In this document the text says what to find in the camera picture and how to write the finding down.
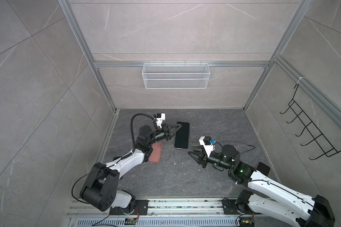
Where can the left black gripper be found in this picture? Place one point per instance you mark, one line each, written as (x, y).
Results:
(166, 127)

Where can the black phone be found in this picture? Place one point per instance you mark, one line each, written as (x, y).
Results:
(182, 136)
(263, 168)

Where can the white wire mesh basket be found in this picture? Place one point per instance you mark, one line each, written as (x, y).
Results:
(175, 75)

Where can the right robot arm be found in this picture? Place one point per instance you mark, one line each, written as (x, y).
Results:
(264, 195)

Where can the pink phone case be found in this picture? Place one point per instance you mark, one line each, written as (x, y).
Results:
(156, 152)

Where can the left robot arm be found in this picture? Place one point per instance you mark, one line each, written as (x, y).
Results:
(100, 188)

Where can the black wire hook rack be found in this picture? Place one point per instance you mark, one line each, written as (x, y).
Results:
(310, 128)

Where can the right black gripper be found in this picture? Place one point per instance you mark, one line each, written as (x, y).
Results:
(202, 160)

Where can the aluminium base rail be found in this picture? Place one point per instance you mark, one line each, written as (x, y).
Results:
(169, 212)

